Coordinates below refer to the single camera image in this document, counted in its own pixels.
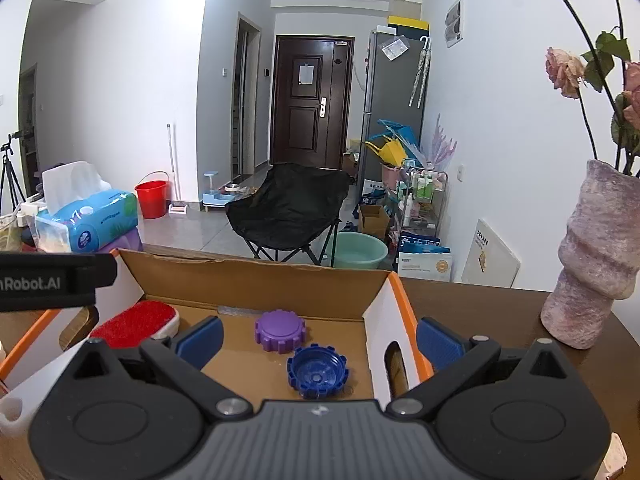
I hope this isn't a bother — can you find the orange-rimmed cardboard box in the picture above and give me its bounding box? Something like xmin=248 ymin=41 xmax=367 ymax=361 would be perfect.
xmin=0 ymin=247 xmax=434 ymax=411

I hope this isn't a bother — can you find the grey refrigerator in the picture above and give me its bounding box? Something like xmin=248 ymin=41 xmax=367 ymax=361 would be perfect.
xmin=357 ymin=30 xmax=432 ymax=196

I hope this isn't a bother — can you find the yellow and black box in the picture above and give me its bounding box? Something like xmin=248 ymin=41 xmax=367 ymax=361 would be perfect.
xmin=387 ymin=15 xmax=431 ymax=39

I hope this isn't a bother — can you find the interior door frame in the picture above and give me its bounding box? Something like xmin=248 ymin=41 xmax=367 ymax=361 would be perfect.
xmin=232 ymin=12 xmax=263 ymax=181

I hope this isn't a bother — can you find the blue plastic cap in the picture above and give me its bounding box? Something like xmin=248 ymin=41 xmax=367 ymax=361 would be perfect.
xmin=286 ymin=345 xmax=348 ymax=401

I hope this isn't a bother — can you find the white leaning board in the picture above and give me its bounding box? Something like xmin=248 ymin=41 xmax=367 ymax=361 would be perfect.
xmin=460 ymin=218 xmax=522 ymax=288

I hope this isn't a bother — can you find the black folding chair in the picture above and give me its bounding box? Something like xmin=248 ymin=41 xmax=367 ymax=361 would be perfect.
xmin=225 ymin=162 xmax=351 ymax=267

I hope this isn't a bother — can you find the blue and white bag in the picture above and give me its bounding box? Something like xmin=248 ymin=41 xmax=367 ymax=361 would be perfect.
xmin=395 ymin=232 xmax=453 ymax=281

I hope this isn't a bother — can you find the green basin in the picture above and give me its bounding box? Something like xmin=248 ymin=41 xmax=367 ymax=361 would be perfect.
xmin=330 ymin=231 xmax=388 ymax=270

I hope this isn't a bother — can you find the dried pink roses bouquet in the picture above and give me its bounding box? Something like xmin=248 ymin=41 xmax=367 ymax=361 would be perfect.
xmin=472 ymin=0 xmax=640 ymax=178

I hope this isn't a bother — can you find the black tripod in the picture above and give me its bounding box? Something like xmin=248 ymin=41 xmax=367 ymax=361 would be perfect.
xmin=0 ymin=132 xmax=26 ymax=216

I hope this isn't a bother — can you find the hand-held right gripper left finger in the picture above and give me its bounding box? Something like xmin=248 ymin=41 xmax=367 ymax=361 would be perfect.
xmin=72 ymin=316 xmax=253 ymax=421

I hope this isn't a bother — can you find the white folded umbrella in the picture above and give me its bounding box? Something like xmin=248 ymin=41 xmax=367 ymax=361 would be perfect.
xmin=408 ymin=36 xmax=432 ymax=108

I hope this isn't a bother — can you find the white mop pole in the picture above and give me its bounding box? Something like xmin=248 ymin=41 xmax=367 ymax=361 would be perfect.
xmin=166 ymin=123 xmax=188 ymax=213

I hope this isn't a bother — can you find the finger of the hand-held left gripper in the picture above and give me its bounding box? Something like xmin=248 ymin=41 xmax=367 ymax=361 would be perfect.
xmin=0 ymin=253 xmax=119 ymax=288

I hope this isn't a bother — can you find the red bucket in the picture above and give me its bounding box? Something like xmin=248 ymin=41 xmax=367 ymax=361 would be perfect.
xmin=134 ymin=171 xmax=171 ymax=219

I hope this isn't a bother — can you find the blue pet feeder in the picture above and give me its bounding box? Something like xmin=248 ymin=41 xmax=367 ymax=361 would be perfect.
xmin=201 ymin=170 xmax=241 ymax=213

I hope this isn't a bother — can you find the pink ceramic vase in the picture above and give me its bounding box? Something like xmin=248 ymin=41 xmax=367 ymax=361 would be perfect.
xmin=540 ymin=159 xmax=640 ymax=350

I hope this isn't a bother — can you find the dark brown entrance door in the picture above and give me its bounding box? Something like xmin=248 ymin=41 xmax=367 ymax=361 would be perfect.
xmin=270 ymin=35 xmax=355 ymax=170

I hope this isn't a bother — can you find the blue tissue pack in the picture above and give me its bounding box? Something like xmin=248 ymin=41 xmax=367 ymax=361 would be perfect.
xmin=34 ymin=161 xmax=138 ymax=253

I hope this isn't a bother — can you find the white plastic holder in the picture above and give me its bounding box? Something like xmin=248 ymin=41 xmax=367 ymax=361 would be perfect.
xmin=0 ymin=385 xmax=51 ymax=438

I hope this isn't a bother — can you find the wire rack cart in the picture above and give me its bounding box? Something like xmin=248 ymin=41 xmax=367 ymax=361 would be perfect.
xmin=395 ymin=167 xmax=449 ymax=256

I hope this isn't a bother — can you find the small brown cardboard box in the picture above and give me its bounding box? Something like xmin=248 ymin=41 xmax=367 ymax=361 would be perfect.
xmin=357 ymin=204 xmax=392 ymax=241

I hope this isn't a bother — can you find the pink bucket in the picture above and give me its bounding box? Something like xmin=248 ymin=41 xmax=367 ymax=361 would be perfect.
xmin=380 ymin=161 xmax=408 ymax=191

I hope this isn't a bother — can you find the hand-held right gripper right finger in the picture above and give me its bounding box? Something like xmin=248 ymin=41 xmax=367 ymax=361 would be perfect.
xmin=387 ymin=316 xmax=568 ymax=418

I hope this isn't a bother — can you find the purple plastic cap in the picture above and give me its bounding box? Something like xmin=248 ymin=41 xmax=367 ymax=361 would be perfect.
xmin=255 ymin=310 xmax=308 ymax=356

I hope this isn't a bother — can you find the clear plastic bag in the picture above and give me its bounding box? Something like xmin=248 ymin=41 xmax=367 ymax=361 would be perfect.
xmin=380 ymin=37 xmax=408 ymax=61

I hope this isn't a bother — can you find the yellow and blue bags pile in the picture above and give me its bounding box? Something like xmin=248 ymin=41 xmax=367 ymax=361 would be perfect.
xmin=364 ymin=119 xmax=418 ymax=166

